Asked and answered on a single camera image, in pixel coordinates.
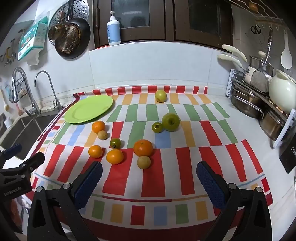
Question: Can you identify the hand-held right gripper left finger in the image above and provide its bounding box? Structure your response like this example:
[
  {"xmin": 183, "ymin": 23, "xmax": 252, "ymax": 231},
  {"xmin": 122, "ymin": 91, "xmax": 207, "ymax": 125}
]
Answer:
[{"xmin": 27, "ymin": 161, "xmax": 103, "ymax": 241}]

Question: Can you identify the black box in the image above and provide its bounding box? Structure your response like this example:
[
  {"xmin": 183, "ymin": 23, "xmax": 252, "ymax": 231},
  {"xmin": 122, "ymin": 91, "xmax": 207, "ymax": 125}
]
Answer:
[{"xmin": 279, "ymin": 146, "xmax": 296, "ymax": 174}]

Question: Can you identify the black wire basket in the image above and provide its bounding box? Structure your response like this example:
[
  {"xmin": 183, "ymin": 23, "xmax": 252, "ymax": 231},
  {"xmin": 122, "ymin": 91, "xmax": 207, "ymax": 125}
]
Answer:
[{"xmin": 9, "ymin": 81, "xmax": 28, "ymax": 102}]

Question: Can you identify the dark green tomato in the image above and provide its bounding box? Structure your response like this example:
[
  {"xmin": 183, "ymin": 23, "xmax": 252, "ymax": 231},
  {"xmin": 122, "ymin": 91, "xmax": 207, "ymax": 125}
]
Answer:
[{"xmin": 152, "ymin": 122, "xmax": 165, "ymax": 134}]

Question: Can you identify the white ceramic jug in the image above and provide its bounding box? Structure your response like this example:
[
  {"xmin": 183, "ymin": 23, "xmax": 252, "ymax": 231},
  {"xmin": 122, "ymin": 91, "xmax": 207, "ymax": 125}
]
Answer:
[{"xmin": 268, "ymin": 69, "xmax": 296, "ymax": 114}]

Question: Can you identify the small orange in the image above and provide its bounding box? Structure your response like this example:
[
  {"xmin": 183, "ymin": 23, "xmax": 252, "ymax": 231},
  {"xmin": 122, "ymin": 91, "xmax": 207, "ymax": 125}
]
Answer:
[
  {"xmin": 88, "ymin": 145, "xmax": 103, "ymax": 159},
  {"xmin": 106, "ymin": 149, "xmax": 124, "ymax": 165},
  {"xmin": 92, "ymin": 121, "xmax": 106, "ymax": 134}
]

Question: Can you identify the dark wooden cabinet door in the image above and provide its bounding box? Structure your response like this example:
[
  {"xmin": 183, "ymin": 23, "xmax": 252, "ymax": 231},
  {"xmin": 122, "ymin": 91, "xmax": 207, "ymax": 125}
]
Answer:
[
  {"xmin": 92, "ymin": 0, "xmax": 170, "ymax": 50},
  {"xmin": 172, "ymin": 0, "xmax": 234, "ymax": 48}
]

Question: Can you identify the steel pot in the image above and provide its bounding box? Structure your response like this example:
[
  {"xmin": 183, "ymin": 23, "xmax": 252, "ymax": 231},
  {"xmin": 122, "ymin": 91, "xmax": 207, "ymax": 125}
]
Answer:
[
  {"xmin": 231, "ymin": 81, "xmax": 264, "ymax": 118},
  {"xmin": 259, "ymin": 109, "xmax": 289, "ymax": 142},
  {"xmin": 248, "ymin": 56, "xmax": 274, "ymax": 77}
]

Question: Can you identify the black frying pan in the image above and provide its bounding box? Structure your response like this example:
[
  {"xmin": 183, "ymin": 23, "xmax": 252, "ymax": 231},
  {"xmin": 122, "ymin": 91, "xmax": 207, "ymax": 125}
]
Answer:
[{"xmin": 54, "ymin": 17, "xmax": 91, "ymax": 59}]

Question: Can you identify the steel spatula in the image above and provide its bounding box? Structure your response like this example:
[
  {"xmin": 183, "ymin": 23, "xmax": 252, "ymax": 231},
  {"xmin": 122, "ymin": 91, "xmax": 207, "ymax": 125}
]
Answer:
[{"xmin": 251, "ymin": 28, "xmax": 274, "ymax": 93}]

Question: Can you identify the green apple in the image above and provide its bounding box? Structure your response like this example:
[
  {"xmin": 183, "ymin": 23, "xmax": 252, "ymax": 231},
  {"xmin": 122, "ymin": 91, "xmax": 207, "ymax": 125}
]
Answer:
[{"xmin": 162, "ymin": 113, "xmax": 180, "ymax": 132}]

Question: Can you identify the white rice paddle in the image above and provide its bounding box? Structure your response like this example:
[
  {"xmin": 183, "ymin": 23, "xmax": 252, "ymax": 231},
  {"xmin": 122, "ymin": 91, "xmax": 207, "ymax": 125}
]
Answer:
[{"xmin": 280, "ymin": 29, "xmax": 293, "ymax": 70}]

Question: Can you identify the copper saucepan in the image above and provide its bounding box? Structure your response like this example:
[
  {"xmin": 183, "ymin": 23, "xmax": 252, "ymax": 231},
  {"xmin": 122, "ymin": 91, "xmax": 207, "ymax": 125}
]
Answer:
[{"xmin": 48, "ymin": 24, "xmax": 66, "ymax": 41}]

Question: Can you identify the yellow wooden spoon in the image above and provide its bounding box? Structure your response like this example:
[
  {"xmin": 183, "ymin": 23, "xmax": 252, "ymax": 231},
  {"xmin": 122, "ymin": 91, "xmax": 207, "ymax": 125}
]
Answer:
[{"xmin": 0, "ymin": 89, "xmax": 10, "ymax": 112}]

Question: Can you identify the pull-down steel faucet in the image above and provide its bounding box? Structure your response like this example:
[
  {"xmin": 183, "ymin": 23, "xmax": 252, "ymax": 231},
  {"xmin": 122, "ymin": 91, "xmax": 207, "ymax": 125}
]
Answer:
[{"xmin": 11, "ymin": 67, "xmax": 41, "ymax": 116}]

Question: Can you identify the large orange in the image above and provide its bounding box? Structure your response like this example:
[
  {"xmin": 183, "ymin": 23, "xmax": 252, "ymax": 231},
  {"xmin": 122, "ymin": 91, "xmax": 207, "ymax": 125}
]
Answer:
[{"xmin": 133, "ymin": 140, "xmax": 154, "ymax": 157}]

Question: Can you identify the green plate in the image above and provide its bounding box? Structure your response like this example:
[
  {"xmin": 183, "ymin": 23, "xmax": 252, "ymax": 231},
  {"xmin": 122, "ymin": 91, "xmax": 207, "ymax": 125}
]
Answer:
[{"xmin": 64, "ymin": 95, "xmax": 114, "ymax": 125}]

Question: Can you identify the yellow-green round fruit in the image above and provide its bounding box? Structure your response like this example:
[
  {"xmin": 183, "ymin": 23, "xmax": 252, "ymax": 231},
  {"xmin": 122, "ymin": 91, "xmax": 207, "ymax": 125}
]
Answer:
[{"xmin": 155, "ymin": 90, "xmax": 167, "ymax": 103}]

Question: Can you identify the white knife handle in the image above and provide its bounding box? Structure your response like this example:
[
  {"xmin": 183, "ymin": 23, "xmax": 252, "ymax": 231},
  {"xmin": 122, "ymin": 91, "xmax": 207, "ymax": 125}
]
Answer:
[
  {"xmin": 222, "ymin": 44, "xmax": 248, "ymax": 62},
  {"xmin": 217, "ymin": 54, "xmax": 244, "ymax": 69}
]

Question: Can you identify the steel sink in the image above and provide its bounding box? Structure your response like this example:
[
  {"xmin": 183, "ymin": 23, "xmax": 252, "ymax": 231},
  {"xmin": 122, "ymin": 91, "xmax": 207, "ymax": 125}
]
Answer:
[{"xmin": 0, "ymin": 113, "xmax": 58, "ymax": 160}]

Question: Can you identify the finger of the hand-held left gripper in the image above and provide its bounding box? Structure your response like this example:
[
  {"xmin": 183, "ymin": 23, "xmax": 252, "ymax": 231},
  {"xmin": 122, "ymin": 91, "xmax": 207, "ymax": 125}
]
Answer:
[
  {"xmin": 0, "ymin": 152, "xmax": 45, "ymax": 180},
  {"xmin": 0, "ymin": 144, "xmax": 22, "ymax": 161}
]

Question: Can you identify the green and white box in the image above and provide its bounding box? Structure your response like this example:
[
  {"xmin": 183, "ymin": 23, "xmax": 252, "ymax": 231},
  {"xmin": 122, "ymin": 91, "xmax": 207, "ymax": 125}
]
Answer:
[{"xmin": 17, "ymin": 16, "xmax": 50, "ymax": 62}]

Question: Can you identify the perforated metal steamer plate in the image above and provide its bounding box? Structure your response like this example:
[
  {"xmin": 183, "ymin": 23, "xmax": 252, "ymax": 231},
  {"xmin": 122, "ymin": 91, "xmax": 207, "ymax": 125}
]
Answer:
[{"xmin": 48, "ymin": 0, "xmax": 89, "ymax": 47}]

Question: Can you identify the copper colander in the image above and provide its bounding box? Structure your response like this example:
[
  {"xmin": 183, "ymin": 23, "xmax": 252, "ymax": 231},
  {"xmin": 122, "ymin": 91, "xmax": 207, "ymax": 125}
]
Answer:
[{"xmin": 57, "ymin": 23, "xmax": 81, "ymax": 54}]

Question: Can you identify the white dish rack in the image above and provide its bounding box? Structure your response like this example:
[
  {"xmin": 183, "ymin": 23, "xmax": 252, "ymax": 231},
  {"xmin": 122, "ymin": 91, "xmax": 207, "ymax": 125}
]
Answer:
[{"xmin": 225, "ymin": 68, "xmax": 296, "ymax": 149}]

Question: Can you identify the white wall hook rack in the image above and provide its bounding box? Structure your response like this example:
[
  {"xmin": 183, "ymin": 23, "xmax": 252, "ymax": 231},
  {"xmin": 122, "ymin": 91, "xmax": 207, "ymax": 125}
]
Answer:
[{"xmin": 231, "ymin": 0, "xmax": 296, "ymax": 26}]

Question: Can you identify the striped colourful tablecloth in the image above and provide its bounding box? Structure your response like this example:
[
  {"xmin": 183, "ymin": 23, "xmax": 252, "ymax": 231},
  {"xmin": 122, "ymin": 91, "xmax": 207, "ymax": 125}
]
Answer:
[{"xmin": 30, "ymin": 85, "xmax": 273, "ymax": 232}]

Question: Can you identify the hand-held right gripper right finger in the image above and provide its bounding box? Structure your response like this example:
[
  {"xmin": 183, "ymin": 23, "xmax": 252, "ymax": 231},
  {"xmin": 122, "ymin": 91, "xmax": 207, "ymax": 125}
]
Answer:
[{"xmin": 196, "ymin": 161, "xmax": 272, "ymax": 241}]

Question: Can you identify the gooseneck steel faucet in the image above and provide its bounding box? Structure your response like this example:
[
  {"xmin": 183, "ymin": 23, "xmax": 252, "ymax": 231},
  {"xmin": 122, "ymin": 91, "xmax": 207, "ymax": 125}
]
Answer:
[{"xmin": 34, "ymin": 71, "xmax": 64, "ymax": 112}]

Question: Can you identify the pump soap bottle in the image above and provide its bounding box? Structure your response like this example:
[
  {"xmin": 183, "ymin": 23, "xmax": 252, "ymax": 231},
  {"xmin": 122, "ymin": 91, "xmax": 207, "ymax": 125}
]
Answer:
[{"xmin": 106, "ymin": 11, "xmax": 121, "ymax": 46}]

